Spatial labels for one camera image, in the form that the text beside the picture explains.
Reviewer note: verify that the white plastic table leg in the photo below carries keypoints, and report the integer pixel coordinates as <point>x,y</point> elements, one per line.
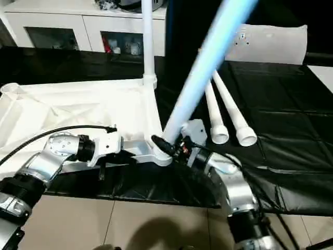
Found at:
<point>234,112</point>
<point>208,60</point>
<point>148,39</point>
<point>216,114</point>

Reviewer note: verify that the white plastic table top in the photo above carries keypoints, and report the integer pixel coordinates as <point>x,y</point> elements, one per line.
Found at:
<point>78,104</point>

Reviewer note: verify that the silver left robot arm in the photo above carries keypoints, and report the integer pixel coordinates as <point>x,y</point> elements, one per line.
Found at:
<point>44,161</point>

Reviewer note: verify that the dark robot foot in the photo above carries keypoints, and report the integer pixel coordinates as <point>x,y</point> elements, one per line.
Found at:
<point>106,247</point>

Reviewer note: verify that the black robot foot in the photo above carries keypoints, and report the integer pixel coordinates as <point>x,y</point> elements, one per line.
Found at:
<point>188,247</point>

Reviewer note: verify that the black table mat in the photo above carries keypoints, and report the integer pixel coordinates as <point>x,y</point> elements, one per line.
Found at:
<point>286,117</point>

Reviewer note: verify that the black cabinet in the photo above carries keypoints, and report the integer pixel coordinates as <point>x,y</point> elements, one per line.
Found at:
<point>182,31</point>

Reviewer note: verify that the white plastic seat panel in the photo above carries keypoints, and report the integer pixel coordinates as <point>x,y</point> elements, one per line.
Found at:
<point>273,44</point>

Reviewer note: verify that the white cabinet with glass doors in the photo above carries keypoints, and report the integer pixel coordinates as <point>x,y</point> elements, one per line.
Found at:
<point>86,20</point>

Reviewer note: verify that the dark helmet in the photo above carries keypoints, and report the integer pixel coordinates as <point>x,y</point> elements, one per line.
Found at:
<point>130,4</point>

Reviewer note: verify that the white flat board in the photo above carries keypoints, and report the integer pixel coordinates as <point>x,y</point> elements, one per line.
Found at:
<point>323,75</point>

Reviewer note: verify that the black metal stand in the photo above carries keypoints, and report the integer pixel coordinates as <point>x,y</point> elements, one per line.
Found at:
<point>320,246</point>

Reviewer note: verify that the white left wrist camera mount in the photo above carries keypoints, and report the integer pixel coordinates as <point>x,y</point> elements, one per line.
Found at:
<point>106,147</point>

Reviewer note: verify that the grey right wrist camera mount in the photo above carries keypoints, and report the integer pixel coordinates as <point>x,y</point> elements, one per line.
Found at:
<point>196,130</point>

